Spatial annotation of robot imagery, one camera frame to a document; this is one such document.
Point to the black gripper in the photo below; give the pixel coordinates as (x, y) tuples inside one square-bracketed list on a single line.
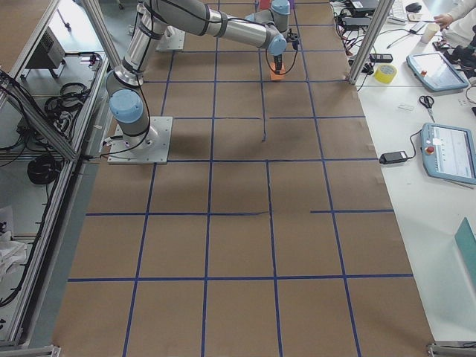
[(277, 59)]

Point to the orange foam block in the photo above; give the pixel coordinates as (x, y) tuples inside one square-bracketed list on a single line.
[(276, 75)]

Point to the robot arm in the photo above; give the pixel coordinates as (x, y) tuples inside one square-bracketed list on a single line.
[(162, 26)]

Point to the person's hand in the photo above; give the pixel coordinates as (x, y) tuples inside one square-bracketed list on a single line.
[(444, 20)]

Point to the red foam block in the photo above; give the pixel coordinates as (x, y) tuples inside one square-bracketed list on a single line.
[(264, 4)]

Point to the yellow tape roll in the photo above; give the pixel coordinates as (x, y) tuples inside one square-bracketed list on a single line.
[(385, 73)]

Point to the black power adapter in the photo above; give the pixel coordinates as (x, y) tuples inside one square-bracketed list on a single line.
[(393, 157)]

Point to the far teach pendant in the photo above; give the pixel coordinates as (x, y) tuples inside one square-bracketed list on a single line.
[(435, 72)]

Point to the teach pendant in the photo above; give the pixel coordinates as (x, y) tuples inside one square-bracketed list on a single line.
[(435, 72), (448, 152)]

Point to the white paper cup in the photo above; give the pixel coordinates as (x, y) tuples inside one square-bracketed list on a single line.
[(430, 31)]

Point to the near teach pendant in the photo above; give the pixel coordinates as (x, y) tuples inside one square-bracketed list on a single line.
[(448, 152)]

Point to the grey electronics box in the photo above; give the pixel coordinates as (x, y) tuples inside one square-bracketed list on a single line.
[(49, 54)]

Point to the teal folder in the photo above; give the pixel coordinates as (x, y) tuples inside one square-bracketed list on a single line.
[(465, 239)]

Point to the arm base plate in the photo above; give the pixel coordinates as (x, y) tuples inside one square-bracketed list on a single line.
[(154, 149), (172, 40)]

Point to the aluminium frame post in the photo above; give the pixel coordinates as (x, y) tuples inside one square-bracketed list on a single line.
[(376, 24)]

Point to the black handled scissors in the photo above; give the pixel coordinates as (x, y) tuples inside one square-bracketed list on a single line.
[(428, 101)]

